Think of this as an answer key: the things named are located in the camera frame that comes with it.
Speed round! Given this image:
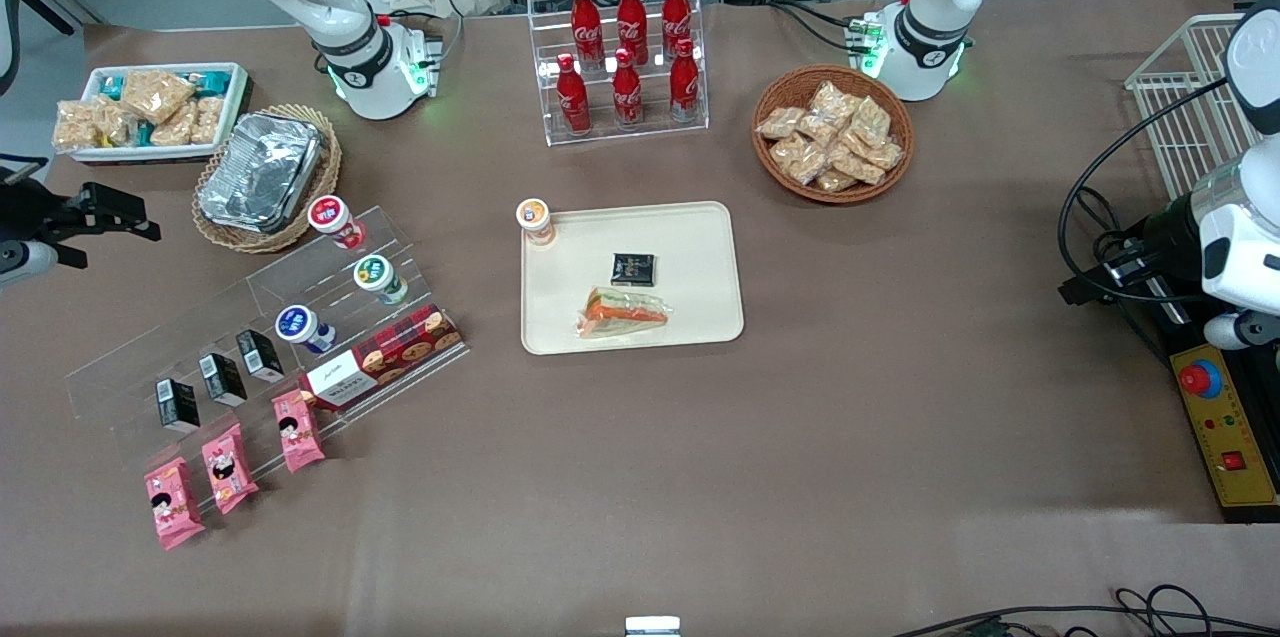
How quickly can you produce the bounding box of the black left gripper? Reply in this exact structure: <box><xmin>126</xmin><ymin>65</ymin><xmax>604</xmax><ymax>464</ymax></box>
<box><xmin>1058</xmin><ymin>195</ymin><xmax>1203</xmax><ymax>307</ymax></box>

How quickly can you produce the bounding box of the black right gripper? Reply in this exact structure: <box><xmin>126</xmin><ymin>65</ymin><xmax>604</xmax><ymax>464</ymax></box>
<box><xmin>0</xmin><ymin>177</ymin><xmax>162</xmax><ymax>270</ymax></box>

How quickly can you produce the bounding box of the triangle sandwich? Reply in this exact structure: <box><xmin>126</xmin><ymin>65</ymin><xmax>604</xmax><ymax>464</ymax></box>
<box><xmin>575</xmin><ymin>287</ymin><xmax>671</xmax><ymax>340</ymax></box>

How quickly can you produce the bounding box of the white rectangular snack tray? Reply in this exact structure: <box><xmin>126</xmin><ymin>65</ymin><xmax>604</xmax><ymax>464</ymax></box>
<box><xmin>65</xmin><ymin>62</ymin><xmax>251</xmax><ymax>165</ymax></box>

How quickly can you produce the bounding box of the beige plastic tray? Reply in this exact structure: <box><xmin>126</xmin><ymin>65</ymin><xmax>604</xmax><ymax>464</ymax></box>
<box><xmin>520</xmin><ymin>201</ymin><xmax>746</xmax><ymax>356</ymax></box>

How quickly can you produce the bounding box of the granola snack pack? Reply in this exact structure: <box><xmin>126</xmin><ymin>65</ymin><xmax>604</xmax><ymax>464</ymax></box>
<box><xmin>192</xmin><ymin>95</ymin><xmax>226</xmax><ymax>146</ymax></box>
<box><xmin>118</xmin><ymin>67</ymin><xmax>197</xmax><ymax>125</ymax></box>
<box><xmin>52</xmin><ymin>99</ymin><xmax>109</xmax><ymax>154</ymax></box>
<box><xmin>100</xmin><ymin>105</ymin><xmax>143</xmax><ymax>148</ymax></box>
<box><xmin>150</xmin><ymin>103</ymin><xmax>198</xmax><ymax>148</ymax></box>

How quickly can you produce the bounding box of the foil food container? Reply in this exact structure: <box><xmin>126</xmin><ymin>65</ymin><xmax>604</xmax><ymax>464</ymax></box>
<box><xmin>198</xmin><ymin>112</ymin><xmax>323</xmax><ymax>235</ymax></box>

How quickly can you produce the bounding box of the clear acrylic stepped shelf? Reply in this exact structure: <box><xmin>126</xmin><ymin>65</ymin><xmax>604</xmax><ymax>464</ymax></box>
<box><xmin>65</xmin><ymin>205</ymin><xmax>471</xmax><ymax>518</ymax></box>

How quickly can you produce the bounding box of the small black carton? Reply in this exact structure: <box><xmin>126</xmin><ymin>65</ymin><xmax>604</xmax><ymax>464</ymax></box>
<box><xmin>198</xmin><ymin>353</ymin><xmax>248</xmax><ymax>408</ymax></box>
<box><xmin>155</xmin><ymin>377</ymin><xmax>201</xmax><ymax>435</ymax></box>
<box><xmin>236</xmin><ymin>329</ymin><xmax>287</xmax><ymax>385</ymax></box>

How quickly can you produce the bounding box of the yellow emergency stop box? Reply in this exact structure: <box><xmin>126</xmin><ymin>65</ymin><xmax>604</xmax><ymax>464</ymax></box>
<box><xmin>1168</xmin><ymin>342</ymin><xmax>1280</xmax><ymax>525</ymax></box>

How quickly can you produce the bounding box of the blue lid cup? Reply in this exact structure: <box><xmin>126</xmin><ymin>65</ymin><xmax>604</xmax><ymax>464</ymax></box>
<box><xmin>275</xmin><ymin>305</ymin><xmax>338</xmax><ymax>355</ymax></box>

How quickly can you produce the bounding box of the red lid cup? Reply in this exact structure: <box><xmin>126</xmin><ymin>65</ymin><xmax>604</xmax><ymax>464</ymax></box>
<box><xmin>307</xmin><ymin>195</ymin><xmax>366</xmax><ymax>251</ymax></box>

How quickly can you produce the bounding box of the oval wicker basket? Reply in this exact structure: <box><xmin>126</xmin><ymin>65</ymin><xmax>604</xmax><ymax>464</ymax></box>
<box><xmin>192</xmin><ymin>104</ymin><xmax>343</xmax><ymax>254</ymax></box>

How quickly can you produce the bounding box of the green lid cup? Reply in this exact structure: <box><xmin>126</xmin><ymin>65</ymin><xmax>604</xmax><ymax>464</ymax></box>
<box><xmin>353</xmin><ymin>254</ymin><xmax>409</xmax><ymax>306</ymax></box>

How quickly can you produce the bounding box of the pink snack packet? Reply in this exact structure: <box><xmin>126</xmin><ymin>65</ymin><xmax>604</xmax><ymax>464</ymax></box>
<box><xmin>201</xmin><ymin>423</ymin><xmax>260</xmax><ymax>516</ymax></box>
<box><xmin>145</xmin><ymin>457</ymin><xmax>206</xmax><ymax>551</ymax></box>
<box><xmin>272</xmin><ymin>389</ymin><xmax>327</xmax><ymax>474</ymax></box>

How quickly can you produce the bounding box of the red tartan cookie box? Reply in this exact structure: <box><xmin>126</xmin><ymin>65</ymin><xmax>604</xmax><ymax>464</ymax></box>
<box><xmin>300</xmin><ymin>305</ymin><xmax>464</xmax><ymax>413</ymax></box>

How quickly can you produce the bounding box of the round brown wicker basket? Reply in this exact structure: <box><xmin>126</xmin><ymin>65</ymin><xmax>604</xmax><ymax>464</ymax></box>
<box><xmin>752</xmin><ymin>65</ymin><xmax>915</xmax><ymax>206</ymax></box>

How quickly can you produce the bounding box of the orange lid cup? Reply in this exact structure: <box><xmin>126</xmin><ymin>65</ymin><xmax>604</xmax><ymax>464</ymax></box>
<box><xmin>516</xmin><ymin>199</ymin><xmax>557</xmax><ymax>248</ymax></box>

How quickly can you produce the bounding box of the red cola bottle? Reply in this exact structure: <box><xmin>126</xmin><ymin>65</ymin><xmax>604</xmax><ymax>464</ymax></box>
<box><xmin>612</xmin><ymin>47</ymin><xmax>644</xmax><ymax>128</ymax></box>
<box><xmin>571</xmin><ymin>0</ymin><xmax>604</xmax><ymax>70</ymax></box>
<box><xmin>669</xmin><ymin>38</ymin><xmax>701</xmax><ymax>123</ymax></box>
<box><xmin>556</xmin><ymin>53</ymin><xmax>592</xmax><ymax>135</ymax></box>
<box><xmin>662</xmin><ymin>0</ymin><xmax>693</xmax><ymax>58</ymax></box>
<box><xmin>617</xmin><ymin>0</ymin><xmax>649</xmax><ymax>66</ymax></box>

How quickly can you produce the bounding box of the clear acrylic bottle rack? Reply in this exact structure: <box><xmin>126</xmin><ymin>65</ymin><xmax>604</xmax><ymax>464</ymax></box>
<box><xmin>527</xmin><ymin>0</ymin><xmax>710</xmax><ymax>148</ymax></box>

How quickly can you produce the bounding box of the black looping cable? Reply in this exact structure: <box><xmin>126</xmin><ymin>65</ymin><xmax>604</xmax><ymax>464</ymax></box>
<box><xmin>1058</xmin><ymin>77</ymin><xmax>1231</xmax><ymax>306</ymax></box>

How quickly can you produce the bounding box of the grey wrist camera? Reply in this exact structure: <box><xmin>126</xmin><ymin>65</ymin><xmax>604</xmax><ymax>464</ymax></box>
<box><xmin>0</xmin><ymin>239</ymin><xmax>58</xmax><ymax>289</ymax></box>

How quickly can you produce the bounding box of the white wire basket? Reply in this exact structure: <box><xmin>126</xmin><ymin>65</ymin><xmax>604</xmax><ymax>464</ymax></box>
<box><xmin>1125</xmin><ymin>14</ymin><xmax>1263</xmax><ymax>201</ymax></box>

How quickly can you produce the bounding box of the black table edge cable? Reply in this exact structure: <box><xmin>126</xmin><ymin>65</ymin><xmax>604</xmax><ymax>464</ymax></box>
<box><xmin>890</xmin><ymin>585</ymin><xmax>1280</xmax><ymax>637</ymax></box>

